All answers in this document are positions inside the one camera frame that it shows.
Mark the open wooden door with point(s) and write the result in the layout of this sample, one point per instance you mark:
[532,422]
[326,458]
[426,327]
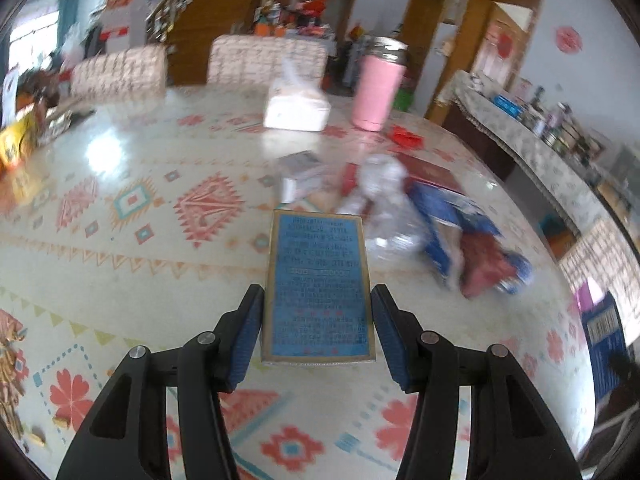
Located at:
[500,35]

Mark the white tissue pack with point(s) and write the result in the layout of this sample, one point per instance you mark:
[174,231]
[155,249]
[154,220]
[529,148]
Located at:
[295,107]

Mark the pile of colourful goods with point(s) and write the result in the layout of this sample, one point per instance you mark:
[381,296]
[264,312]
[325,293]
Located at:
[295,15]

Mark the red wrapper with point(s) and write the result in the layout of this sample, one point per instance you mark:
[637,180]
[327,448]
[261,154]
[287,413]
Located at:
[482,265]

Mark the brown snack pile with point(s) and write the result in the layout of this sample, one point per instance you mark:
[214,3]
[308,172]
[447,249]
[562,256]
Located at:
[10,375]

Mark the blue carton with barcode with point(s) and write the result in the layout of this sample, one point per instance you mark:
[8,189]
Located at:
[602,350]

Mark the blue rectangular box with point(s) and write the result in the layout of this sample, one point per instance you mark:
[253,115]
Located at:
[317,285]

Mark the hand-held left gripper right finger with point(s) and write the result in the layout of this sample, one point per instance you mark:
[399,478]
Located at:
[387,340]

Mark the patterned tablecloth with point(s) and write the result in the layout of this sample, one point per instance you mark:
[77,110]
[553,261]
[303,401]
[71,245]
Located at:
[150,240]

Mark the round red wall decoration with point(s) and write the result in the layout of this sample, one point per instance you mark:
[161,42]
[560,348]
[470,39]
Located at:
[569,40]

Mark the small white box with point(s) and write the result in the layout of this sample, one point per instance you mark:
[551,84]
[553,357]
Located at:
[300,175]

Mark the sideboard with fringed cloth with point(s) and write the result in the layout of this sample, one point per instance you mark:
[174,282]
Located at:
[540,160]

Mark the wooden door frame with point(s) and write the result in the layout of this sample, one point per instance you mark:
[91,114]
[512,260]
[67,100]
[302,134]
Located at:
[425,40]

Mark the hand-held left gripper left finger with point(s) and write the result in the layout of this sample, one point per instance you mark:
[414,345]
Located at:
[247,340]

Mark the dark red cigarette box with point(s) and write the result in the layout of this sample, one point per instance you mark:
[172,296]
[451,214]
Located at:
[432,172]

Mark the patterned cover chair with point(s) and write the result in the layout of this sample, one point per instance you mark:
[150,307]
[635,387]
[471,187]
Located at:
[120,72]
[250,60]

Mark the wooden staircase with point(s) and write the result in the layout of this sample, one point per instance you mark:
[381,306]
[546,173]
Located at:
[210,15]

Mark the window with teal curtain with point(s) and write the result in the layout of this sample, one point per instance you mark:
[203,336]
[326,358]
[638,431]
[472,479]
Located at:
[40,25]

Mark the yellow snack bag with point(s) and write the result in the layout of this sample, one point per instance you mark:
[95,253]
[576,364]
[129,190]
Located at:
[17,140]

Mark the row of jars and cans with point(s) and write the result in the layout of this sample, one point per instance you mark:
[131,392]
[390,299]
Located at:
[555,120]

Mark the blue packaging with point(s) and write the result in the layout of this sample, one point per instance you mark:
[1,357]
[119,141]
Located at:
[440,225]

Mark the small red plastic item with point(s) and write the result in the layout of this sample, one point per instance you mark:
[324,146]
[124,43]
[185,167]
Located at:
[407,137]

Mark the pink tumbler with steel lid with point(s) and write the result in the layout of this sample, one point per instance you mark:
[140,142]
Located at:
[375,90]

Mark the clear crumpled plastic wrapper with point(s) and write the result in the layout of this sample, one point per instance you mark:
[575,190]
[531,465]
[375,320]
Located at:
[385,200]

